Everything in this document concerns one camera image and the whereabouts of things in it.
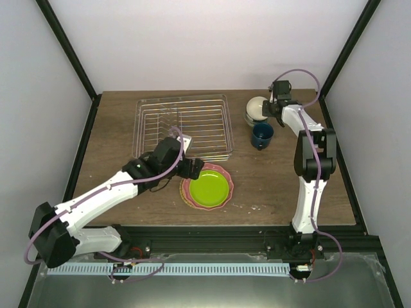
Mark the white and teal bowl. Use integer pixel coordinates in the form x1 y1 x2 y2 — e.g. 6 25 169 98
244 96 268 127

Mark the chrome wire dish rack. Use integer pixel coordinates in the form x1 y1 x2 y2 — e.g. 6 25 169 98
133 94 234 162

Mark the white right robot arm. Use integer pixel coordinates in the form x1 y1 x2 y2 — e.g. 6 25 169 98
262 80 341 259

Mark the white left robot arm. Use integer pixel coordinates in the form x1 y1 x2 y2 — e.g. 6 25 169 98
24 135 204 268

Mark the lime green plate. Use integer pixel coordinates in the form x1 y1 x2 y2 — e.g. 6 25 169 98
189 170 230 208

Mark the dark blue mug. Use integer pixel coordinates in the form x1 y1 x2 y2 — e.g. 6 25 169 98
250 123 274 151

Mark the light blue slotted strip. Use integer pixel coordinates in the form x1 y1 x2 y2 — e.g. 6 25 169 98
47 262 290 277

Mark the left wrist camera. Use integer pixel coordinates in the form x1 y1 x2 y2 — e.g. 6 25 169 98
177 134 193 153

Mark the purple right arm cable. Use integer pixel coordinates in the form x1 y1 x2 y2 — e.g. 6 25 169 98
274 69 343 284

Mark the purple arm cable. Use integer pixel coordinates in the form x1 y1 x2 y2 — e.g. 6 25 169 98
24 126 186 284
274 69 343 284

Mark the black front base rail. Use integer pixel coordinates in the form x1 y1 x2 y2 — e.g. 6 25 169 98
114 225 383 262

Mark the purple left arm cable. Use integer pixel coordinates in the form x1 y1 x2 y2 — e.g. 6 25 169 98
24 126 186 284

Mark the black right frame post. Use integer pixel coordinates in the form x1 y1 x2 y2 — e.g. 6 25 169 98
320 0 381 98

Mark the black aluminium frame post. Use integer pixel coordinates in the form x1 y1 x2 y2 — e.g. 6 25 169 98
35 0 98 101

